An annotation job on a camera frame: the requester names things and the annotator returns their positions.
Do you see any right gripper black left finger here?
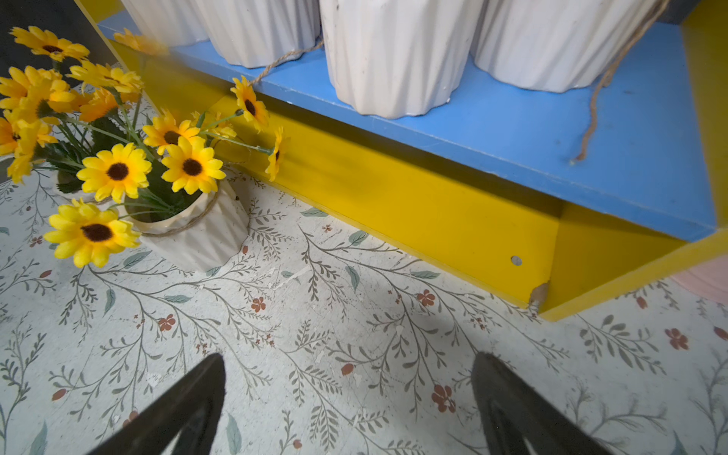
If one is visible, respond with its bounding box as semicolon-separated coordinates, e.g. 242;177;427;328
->
90;353;226;454

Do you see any shelf pot four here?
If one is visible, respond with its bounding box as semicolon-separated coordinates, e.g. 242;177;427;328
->
37;67;286;271
470;0;658;93

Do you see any shelf pot three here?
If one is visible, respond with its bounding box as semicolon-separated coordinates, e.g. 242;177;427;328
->
320;0;483;119

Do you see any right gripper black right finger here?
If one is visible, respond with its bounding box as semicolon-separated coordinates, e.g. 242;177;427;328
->
471;353;608;454

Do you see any pink pen cup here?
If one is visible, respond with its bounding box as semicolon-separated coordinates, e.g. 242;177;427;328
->
671;255;728;305

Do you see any yellow wooden shelf unit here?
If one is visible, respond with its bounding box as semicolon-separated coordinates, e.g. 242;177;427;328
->
79;1;727;321

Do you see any lower shelf pot two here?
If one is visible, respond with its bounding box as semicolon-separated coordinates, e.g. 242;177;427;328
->
195;0;322;68

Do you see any lower shelf pot one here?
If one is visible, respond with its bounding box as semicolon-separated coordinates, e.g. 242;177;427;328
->
121;0;209;47

